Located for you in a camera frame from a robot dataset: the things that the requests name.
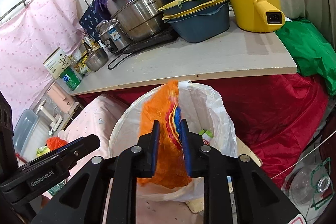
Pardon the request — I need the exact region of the green label plastic bottle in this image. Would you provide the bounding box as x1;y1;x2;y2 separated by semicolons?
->
47;179;67;197

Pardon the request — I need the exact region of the blue yellow-rimmed basin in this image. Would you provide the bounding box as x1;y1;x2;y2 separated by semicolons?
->
157;0;227;17
163;4;231;43

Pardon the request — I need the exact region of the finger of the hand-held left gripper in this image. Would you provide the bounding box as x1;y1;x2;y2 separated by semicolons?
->
17;147;101;180
52;134;101;152

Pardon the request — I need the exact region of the white cardboard carton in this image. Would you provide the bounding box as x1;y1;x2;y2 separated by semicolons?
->
43;47;72;80

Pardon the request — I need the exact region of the pink dotted curtain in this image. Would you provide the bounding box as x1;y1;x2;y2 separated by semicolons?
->
0;0;87;122

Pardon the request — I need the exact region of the large steel steamer pot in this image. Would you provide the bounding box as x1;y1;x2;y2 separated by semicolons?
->
106;0;171;42

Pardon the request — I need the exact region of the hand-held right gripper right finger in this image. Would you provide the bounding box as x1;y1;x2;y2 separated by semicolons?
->
180;119;302;224

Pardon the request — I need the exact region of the red satin cloth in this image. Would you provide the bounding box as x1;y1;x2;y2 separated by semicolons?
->
76;73;330;188

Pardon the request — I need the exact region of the black induction cooker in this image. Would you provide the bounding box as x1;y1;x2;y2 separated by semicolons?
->
122;27;179;54

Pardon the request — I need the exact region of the small steel pot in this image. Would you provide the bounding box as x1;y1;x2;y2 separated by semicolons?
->
84;47;109;72

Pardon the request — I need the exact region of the orange striped snack bag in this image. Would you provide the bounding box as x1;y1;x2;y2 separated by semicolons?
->
138;80;193;189

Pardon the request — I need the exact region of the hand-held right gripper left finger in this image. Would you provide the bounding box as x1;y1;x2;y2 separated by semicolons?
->
31;120;161;224

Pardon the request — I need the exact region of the pink electric kettle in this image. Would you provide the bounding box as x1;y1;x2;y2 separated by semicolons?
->
47;82;75;115

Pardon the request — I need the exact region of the green plastic bag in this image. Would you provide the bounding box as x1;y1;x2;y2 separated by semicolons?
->
275;18;336;97

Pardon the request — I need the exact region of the red plastic bag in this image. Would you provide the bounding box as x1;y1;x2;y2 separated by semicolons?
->
46;136;69;151

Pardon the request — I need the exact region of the yellow electric pot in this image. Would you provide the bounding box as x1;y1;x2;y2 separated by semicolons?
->
223;0;286;33

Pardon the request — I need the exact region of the group of condiment bottles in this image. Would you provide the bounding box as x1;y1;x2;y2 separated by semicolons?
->
71;36;112;76

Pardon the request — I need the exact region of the green tin can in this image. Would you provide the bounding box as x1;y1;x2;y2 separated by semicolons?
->
60;67;83;91

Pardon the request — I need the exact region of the white lined waste bin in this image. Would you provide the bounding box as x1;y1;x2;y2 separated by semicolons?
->
108;80;238;205

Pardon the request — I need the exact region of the black power cable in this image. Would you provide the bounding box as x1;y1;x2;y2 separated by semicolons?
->
108;52;137;70

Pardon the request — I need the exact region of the white glass kettle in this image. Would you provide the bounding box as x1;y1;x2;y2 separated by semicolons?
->
34;99;65;135

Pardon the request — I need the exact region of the clear plastic cover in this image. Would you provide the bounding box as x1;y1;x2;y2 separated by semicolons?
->
282;158;334;210

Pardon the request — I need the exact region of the green drink carton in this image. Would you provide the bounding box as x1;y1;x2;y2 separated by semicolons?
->
198;129;214;146

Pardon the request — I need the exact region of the dish box with clear lid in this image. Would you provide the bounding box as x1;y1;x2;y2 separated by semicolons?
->
12;109;40;161

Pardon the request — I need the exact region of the steel rice cooker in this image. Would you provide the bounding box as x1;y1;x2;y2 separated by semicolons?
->
96;19;132;54

